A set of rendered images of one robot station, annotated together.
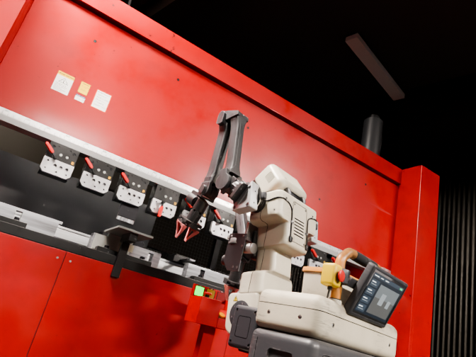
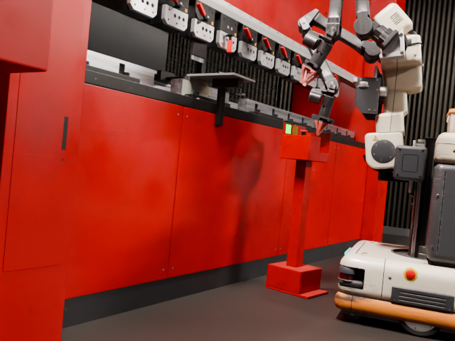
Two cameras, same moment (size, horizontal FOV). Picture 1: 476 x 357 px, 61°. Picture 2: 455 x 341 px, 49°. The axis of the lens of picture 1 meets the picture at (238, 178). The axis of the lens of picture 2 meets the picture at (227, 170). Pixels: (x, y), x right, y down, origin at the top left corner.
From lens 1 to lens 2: 1.49 m
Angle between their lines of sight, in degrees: 35
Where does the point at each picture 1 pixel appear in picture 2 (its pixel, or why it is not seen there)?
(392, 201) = not seen: hidden behind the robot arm
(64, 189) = not seen: hidden behind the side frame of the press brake
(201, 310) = (310, 148)
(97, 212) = (116, 43)
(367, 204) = (353, 14)
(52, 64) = not seen: outside the picture
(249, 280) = (389, 122)
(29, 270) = (161, 132)
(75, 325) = (198, 178)
